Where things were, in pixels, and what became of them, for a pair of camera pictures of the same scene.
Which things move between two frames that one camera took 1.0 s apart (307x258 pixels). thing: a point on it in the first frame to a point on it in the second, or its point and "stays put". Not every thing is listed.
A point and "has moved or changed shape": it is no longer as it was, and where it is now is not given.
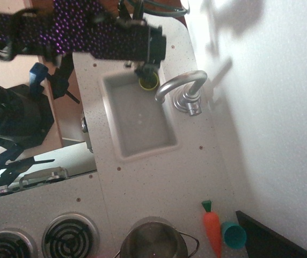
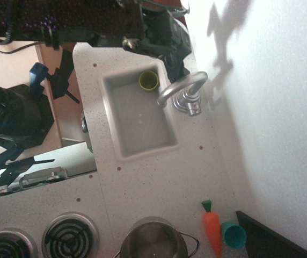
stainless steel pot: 155,239 stays put
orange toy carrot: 212,228 stays put
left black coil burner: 9,243 stays put
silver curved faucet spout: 200,76 has moved or changed shape
